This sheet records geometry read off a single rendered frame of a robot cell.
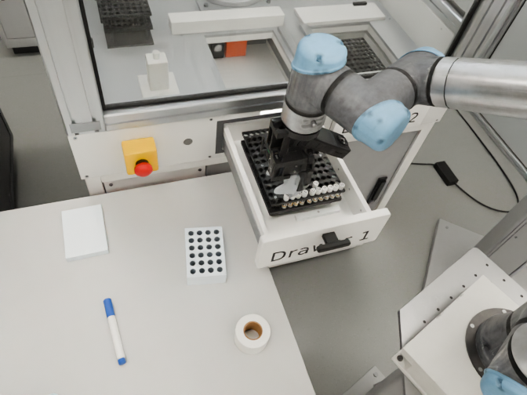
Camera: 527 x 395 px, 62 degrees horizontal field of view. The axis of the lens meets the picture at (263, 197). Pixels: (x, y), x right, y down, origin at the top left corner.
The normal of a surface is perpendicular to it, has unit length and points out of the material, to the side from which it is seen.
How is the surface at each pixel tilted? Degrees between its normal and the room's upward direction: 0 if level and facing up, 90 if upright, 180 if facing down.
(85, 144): 90
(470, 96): 86
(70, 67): 90
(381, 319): 0
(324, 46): 1
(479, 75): 51
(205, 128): 90
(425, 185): 0
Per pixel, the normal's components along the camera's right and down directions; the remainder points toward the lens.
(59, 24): 0.32, 0.78
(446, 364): 0.10, -0.62
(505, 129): -0.94, 0.18
